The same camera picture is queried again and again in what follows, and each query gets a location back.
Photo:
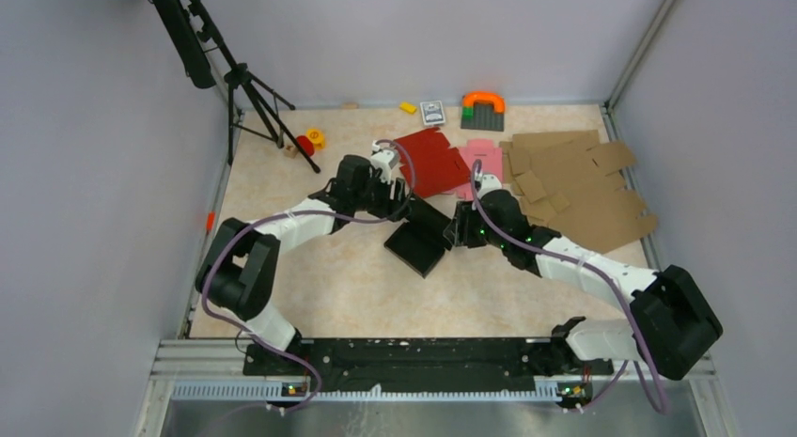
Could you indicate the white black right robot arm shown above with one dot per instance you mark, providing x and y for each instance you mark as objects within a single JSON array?
[{"x": 667, "y": 322}]

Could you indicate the small wooden cube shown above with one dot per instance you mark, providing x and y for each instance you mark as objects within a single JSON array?
[{"x": 290, "y": 151}]

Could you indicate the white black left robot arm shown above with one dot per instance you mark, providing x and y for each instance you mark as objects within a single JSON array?
[{"x": 238, "y": 272}]

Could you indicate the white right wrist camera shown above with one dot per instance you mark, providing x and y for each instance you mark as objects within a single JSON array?
[{"x": 486, "y": 183}]

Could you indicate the red flat cardboard sheet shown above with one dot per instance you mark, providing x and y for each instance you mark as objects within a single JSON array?
[{"x": 439, "y": 167}]

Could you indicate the black camera tripod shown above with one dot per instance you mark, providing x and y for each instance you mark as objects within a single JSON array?
[{"x": 208, "y": 62}]

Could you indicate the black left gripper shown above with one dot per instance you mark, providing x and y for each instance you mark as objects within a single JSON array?
[{"x": 389, "y": 205}]

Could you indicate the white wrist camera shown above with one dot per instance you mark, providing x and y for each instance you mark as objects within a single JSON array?
[
  {"x": 384, "y": 159},
  {"x": 486, "y": 183}
]

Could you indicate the playing card deck box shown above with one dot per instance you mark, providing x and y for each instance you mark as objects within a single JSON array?
[{"x": 432, "y": 113}]

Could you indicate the black corrugated paper box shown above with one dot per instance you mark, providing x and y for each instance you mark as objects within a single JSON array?
[{"x": 420, "y": 241}]

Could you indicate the red yellow toy spool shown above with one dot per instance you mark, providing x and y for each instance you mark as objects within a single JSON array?
[{"x": 312, "y": 141}]

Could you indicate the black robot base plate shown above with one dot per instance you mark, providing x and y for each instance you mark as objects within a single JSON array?
[{"x": 426, "y": 365}]

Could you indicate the brown flat cardboard sheets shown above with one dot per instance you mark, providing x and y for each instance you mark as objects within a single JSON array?
[{"x": 572, "y": 182}]

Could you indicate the yellow small block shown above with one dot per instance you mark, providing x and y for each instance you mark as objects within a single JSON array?
[{"x": 408, "y": 108}]

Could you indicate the pink flat cardboard sheet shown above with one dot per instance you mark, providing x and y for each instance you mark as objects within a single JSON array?
[{"x": 485, "y": 150}]

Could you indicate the grey building baseplate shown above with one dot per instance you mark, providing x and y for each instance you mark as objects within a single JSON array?
[{"x": 484, "y": 119}]

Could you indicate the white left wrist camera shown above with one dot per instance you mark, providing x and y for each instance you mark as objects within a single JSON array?
[{"x": 384, "y": 159}]

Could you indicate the orange arch toy block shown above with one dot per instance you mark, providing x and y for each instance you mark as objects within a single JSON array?
[{"x": 472, "y": 98}]

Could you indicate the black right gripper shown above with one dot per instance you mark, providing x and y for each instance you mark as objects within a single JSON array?
[{"x": 459, "y": 232}]

